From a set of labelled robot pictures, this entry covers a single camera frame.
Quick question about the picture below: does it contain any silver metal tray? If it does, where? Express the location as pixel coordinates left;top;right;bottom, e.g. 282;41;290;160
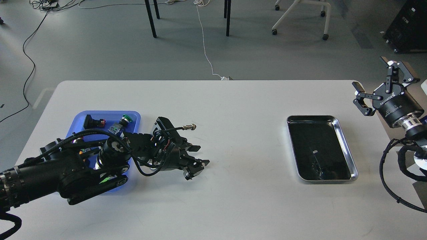
287;115;359;184

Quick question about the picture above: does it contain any black table leg left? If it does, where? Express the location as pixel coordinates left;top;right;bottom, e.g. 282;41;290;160
144;0;160;38

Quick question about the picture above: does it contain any blue plastic tray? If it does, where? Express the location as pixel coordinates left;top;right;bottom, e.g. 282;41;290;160
66;110;141;176

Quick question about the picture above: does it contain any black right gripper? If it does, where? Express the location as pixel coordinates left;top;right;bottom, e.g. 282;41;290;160
352;56;425;129

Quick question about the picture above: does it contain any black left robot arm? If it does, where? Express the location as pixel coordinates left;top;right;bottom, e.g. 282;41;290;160
1;128;209;240

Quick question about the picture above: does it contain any black floor cable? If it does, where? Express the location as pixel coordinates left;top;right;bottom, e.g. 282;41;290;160
0;0;84;124

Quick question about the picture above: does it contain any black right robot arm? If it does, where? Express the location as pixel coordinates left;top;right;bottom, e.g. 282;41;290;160
352;56;427;213

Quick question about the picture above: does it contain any black selector switch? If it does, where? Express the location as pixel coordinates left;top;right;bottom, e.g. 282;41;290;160
83;114;106;130

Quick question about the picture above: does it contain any white floor cable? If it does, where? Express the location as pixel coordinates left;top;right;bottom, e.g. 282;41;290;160
193;0;230;81

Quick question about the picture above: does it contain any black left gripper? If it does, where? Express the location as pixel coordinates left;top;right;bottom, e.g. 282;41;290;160
151;142;210;180

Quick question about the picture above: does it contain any black table leg right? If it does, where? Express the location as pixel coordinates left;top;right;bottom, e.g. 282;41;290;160
223;0;232;37

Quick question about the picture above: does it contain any green push button switch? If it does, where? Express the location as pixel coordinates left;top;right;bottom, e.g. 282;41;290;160
108;114;133;135

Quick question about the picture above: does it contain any black table leg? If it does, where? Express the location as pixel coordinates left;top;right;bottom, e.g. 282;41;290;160
223;0;232;37
144;0;160;38

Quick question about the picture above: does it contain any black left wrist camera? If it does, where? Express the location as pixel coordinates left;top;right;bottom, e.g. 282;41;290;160
152;116;196;145

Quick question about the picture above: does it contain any black equipment case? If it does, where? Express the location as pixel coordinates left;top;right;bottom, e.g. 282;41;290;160
383;0;427;53

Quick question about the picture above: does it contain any white rolling chair base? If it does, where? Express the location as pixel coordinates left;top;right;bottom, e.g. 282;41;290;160
271;0;332;41

